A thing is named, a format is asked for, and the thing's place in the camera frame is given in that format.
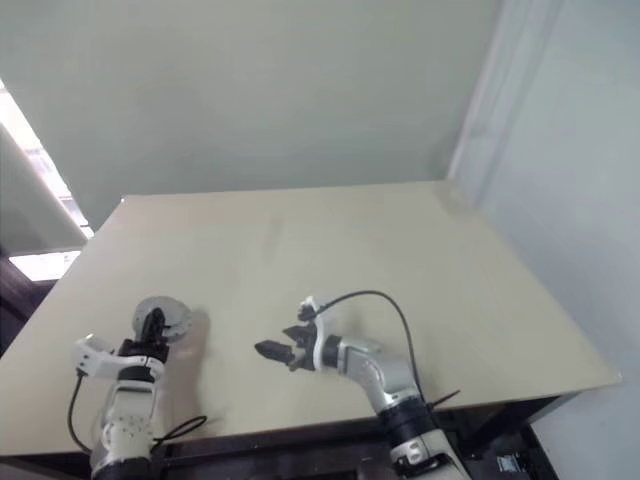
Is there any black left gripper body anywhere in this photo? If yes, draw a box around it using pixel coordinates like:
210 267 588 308
121 338 171 359

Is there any dark table frame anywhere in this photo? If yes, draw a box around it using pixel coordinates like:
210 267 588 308
0 389 596 480

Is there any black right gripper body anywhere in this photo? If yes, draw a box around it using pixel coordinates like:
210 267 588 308
288 327 319 373

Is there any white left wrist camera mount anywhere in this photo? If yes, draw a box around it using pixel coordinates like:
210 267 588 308
73 334 166 381

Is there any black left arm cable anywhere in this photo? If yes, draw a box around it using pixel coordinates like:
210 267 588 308
67 369 96 454

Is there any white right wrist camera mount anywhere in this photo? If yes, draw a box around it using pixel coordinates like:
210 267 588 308
298 295 334 374

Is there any dark box with label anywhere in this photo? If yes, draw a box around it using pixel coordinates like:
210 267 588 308
492 449 526 476

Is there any motor lid with circuit board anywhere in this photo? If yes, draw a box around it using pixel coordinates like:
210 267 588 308
132 295 194 342

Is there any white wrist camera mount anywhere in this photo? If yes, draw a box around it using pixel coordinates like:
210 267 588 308
298 295 334 374
73 334 166 381

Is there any dark wooden furniture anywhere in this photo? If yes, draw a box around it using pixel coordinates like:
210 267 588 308
0 244 56 351

